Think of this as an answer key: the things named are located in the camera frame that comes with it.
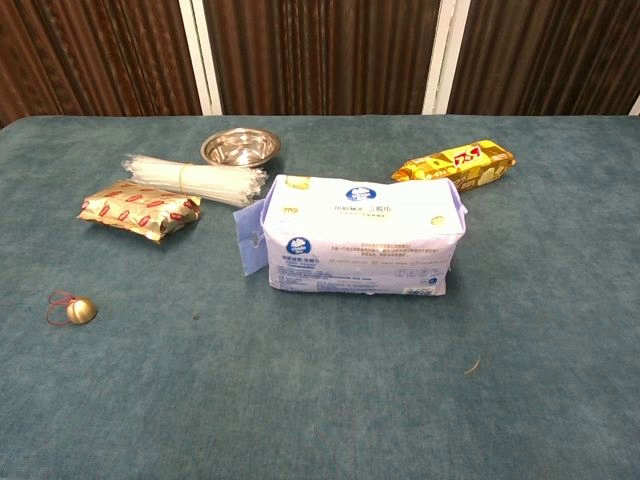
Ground golden bell with red string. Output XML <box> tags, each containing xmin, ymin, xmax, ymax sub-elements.
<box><xmin>47</xmin><ymin>290</ymin><xmax>99</xmax><ymax>327</ymax></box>

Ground white and lilac tissue pack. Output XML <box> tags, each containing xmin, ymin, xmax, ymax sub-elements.
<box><xmin>232</xmin><ymin>173</ymin><xmax>469</xmax><ymax>300</ymax></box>

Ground stainless steel bowl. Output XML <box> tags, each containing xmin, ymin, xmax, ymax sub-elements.
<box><xmin>199</xmin><ymin>127</ymin><xmax>282</xmax><ymax>168</ymax></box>

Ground bundle of clear plastic straws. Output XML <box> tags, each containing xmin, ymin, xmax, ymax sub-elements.
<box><xmin>121</xmin><ymin>153</ymin><xmax>270</xmax><ymax>208</ymax></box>

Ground teal table mat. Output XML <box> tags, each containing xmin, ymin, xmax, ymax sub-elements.
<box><xmin>0</xmin><ymin>114</ymin><xmax>640</xmax><ymax>480</ymax></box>

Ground yellow biscuit packet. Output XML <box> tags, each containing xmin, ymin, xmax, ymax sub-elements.
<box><xmin>390</xmin><ymin>139</ymin><xmax>517</xmax><ymax>193</ymax></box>

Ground gold snack packet red ovals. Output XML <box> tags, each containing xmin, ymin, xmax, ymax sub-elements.
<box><xmin>76</xmin><ymin>179</ymin><xmax>202</xmax><ymax>245</ymax></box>

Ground brown ribbed partition panel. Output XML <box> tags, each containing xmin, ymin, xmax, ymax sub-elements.
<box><xmin>203</xmin><ymin>0</ymin><xmax>442</xmax><ymax>117</ymax></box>
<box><xmin>447</xmin><ymin>0</ymin><xmax>640</xmax><ymax>117</ymax></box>
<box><xmin>0</xmin><ymin>0</ymin><xmax>202</xmax><ymax>129</ymax></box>

